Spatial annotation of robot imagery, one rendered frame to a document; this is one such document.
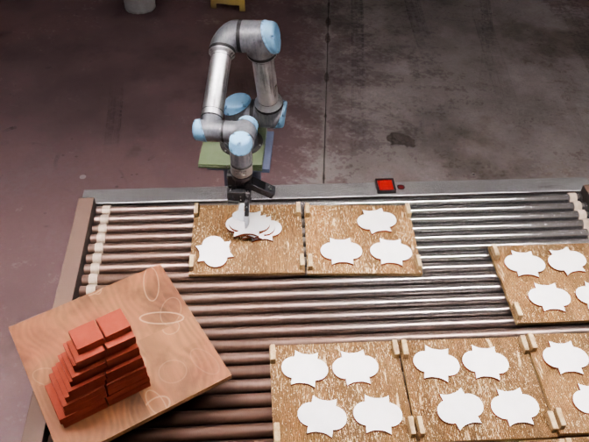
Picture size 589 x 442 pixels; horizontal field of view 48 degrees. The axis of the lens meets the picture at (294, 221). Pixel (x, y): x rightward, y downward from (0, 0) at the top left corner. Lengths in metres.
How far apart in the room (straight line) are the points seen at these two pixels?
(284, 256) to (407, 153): 2.15
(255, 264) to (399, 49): 3.40
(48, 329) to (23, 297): 1.53
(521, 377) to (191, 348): 1.02
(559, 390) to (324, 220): 1.00
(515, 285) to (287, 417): 0.95
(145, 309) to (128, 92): 2.99
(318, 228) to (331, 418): 0.79
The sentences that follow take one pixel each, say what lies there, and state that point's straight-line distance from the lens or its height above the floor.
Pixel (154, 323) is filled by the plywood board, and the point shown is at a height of 1.04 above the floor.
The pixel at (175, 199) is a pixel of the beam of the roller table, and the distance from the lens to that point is 2.65.
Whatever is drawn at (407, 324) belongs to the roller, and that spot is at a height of 0.92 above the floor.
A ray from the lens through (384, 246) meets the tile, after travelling 2.43.
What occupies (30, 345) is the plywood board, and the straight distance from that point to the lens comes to 2.14.
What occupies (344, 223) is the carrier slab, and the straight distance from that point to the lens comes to 2.51.
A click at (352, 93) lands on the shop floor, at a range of 4.88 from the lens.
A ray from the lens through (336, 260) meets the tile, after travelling 2.37.
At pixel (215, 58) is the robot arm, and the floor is 1.46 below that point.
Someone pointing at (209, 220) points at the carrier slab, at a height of 0.94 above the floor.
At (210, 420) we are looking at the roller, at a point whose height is 0.91.
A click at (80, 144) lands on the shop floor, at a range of 4.52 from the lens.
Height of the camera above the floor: 2.71
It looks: 45 degrees down
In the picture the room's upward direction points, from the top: 2 degrees clockwise
